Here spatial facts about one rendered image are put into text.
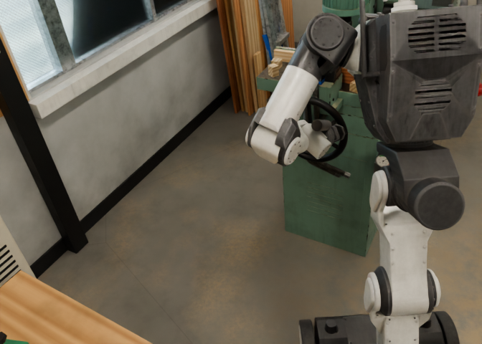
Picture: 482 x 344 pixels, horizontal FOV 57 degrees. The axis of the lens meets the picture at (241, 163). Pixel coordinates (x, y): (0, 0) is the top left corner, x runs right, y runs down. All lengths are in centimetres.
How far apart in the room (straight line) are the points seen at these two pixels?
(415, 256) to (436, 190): 33
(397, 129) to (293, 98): 25
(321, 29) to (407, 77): 23
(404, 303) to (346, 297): 81
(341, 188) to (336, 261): 41
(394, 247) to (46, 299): 116
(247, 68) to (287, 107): 221
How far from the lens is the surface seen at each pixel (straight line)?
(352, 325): 188
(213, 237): 246
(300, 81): 111
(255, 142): 114
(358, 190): 206
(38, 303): 174
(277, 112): 110
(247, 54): 327
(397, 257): 135
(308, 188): 216
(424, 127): 111
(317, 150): 136
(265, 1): 262
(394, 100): 106
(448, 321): 196
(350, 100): 182
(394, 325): 152
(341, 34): 111
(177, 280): 231
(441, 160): 116
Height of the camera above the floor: 176
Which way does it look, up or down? 37 degrees down
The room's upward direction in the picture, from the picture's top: 6 degrees counter-clockwise
